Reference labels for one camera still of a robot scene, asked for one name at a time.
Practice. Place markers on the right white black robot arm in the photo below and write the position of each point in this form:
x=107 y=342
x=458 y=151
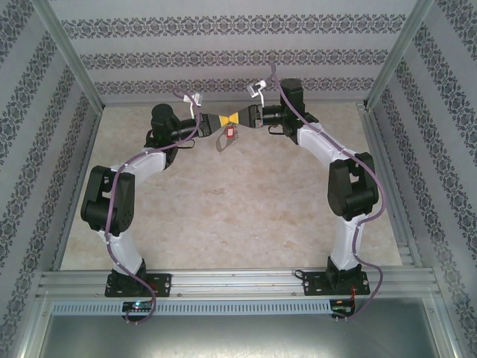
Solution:
x=316 y=143

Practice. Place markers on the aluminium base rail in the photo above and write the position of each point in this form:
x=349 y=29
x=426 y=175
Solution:
x=238 y=281

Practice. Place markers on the grey metal sheet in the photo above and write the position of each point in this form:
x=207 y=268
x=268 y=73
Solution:
x=238 y=335

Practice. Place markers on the aluminium wall floor rail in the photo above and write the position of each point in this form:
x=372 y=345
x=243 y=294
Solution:
x=231 y=103

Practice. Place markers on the aluminium frame post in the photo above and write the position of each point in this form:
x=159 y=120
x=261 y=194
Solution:
x=71 y=56
x=398 y=52

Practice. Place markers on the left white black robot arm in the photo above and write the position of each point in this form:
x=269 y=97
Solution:
x=145 y=164

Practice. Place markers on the small circuit board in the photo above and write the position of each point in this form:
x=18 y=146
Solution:
x=341 y=307
x=138 y=306

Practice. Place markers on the aluminium side floor rail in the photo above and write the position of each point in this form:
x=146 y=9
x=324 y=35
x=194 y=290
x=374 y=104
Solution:
x=373 y=138
x=90 y=149

